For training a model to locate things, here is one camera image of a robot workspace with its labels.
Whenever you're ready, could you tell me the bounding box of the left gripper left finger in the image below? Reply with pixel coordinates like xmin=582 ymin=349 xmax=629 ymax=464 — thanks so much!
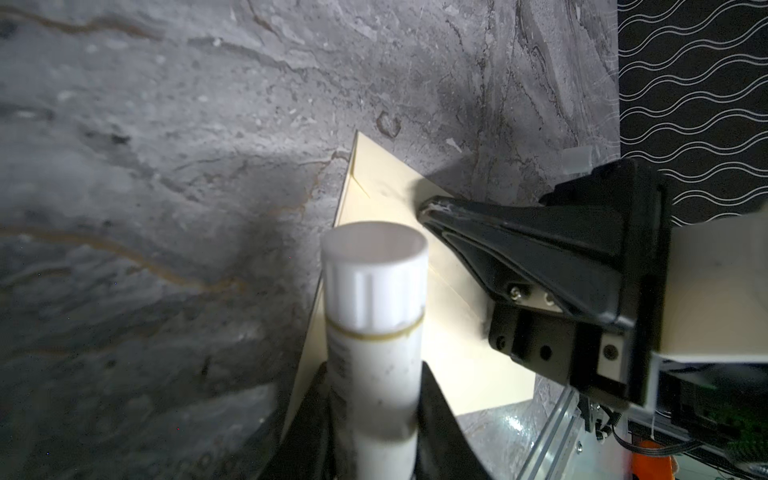
xmin=259 ymin=362 xmax=332 ymax=480

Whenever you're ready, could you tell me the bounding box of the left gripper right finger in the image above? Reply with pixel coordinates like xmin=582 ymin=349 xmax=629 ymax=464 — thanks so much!
xmin=416 ymin=362 xmax=491 ymax=480

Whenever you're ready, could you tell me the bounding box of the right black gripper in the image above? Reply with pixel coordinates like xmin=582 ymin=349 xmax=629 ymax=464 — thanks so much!
xmin=416 ymin=160 xmax=671 ymax=407

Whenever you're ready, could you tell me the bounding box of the cream yellow envelope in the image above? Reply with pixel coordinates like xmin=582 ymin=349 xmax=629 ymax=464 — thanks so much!
xmin=280 ymin=130 xmax=536 ymax=439

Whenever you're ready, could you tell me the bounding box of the white glue stick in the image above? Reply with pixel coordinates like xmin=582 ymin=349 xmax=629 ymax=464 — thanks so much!
xmin=321 ymin=221 xmax=428 ymax=479

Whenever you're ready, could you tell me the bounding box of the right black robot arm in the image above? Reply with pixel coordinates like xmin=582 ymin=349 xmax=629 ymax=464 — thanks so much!
xmin=417 ymin=160 xmax=767 ymax=479

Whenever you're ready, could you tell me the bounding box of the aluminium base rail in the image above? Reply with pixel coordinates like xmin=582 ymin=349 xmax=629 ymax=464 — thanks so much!
xmin=517 ymin=387 xmax=632 ymax=480

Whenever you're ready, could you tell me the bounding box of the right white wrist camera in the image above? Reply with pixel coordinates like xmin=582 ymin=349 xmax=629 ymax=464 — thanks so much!
xmin=659 ymin=210 xmax=767 ymax=363

